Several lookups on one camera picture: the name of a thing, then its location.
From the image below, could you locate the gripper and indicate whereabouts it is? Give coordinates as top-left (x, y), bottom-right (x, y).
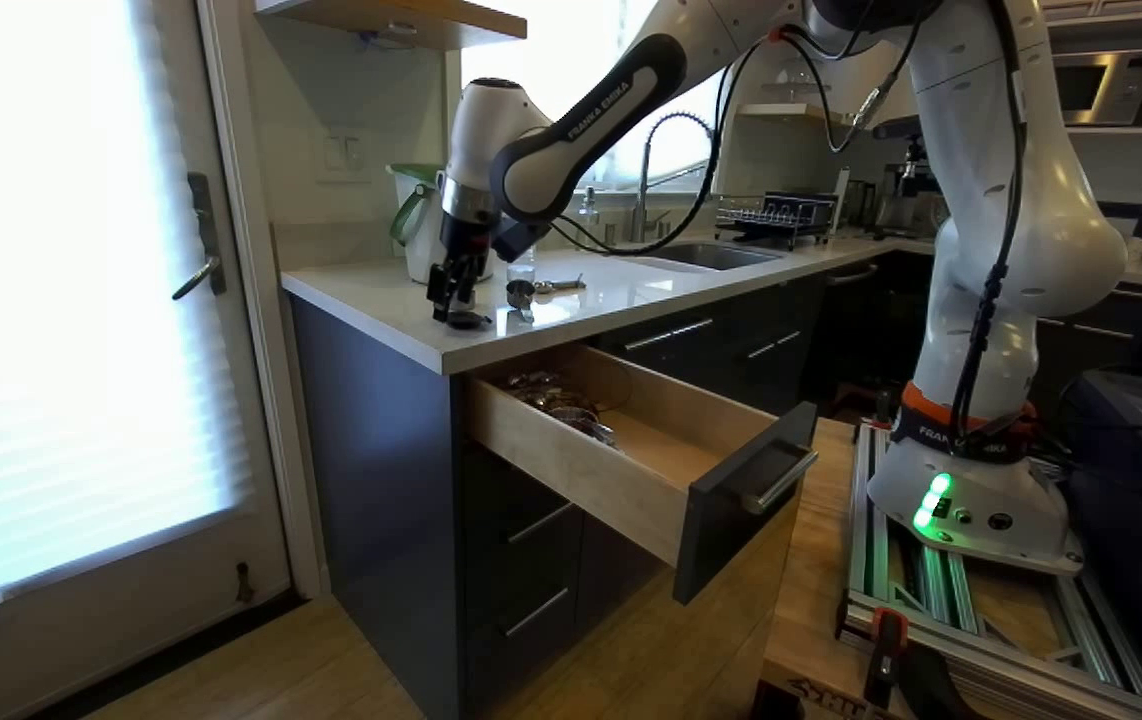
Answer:
top-left (427, 214), bottom-right (495, 324)

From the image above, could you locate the heap of items in drawer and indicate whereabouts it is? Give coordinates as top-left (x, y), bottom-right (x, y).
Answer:
top-left (499, 370), bottom-right (623, 449)

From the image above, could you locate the kitchen tap with spring neck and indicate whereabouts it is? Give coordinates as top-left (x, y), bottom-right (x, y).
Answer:
top-left (629, 111), bottom-right (718, 244)

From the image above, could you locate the dark drawer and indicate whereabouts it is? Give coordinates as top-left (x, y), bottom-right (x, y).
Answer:
top-left (460, 444), bottom-right (584, 629)
top-left (591, 296), bottom-right (735, 393)
top-left (461, 560), bottom-right (582, 720)

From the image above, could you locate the open wooden drawer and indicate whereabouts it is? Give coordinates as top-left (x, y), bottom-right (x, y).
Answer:
top-left (460, 342), bottom-right (821, 607)

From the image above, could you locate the white bin with green lid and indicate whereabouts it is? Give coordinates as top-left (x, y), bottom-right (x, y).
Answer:
top-left (386, 162), bottom-right (495, 287)

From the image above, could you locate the metal measuring cup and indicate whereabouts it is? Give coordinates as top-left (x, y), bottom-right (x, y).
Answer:
top-left (505, 275), bottom-right (588, 311)

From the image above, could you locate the steel sink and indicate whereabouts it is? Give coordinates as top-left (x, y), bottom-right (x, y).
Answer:
top-left (629, 240), bottom-right (784, 274)

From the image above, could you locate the window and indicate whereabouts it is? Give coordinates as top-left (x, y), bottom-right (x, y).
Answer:
top-left (460, 0), bottom-right (735, 192)

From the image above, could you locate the black dish rack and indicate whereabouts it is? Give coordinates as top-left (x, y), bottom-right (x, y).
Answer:
top-left (713, 191), bottom-right (841, 248)

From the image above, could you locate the white glass door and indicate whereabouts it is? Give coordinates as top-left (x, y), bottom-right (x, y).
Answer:
top-left (0, 0), bottom-right (294, 720)

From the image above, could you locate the coffee machine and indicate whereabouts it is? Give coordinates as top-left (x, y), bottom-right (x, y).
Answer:
top-left (869, 114), bottom-right (944, 238)

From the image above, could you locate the red and black clamp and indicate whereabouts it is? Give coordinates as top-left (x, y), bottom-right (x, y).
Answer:
top-left (860, 607), bottom-right (913, 713)

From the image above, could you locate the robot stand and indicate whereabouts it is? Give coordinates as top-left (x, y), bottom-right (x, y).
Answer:
top-left (759, 417), bottom-right (1142, 720)

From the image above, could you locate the built-in steel microwave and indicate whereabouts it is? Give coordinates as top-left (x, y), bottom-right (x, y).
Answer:
top-left (1049, 33), bottom-right (1142, 129)

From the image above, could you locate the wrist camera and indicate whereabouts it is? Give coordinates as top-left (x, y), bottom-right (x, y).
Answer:
top-left (491, 214), bottom-right (551, 264)

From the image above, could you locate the white wall switch plate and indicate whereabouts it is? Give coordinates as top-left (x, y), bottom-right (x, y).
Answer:
top-left (318, 129), bottom-right (373, 185)

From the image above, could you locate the dark door handle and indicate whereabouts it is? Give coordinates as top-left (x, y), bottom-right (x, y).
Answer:
top-left (170, 171), bottom-right (230, 302)

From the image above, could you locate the wooden wall shelf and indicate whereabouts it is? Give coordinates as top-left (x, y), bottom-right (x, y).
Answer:
top-left (252, 0), bottom-right (529, 54)

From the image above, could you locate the silver handle of open drawer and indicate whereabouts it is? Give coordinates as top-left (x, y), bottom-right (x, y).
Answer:
top-left (740, 446), bottom-right (821, 517)

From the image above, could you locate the floating wall shelf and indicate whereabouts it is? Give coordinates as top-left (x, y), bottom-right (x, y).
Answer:
top-left (735, 99), bottom-right (859, 128)

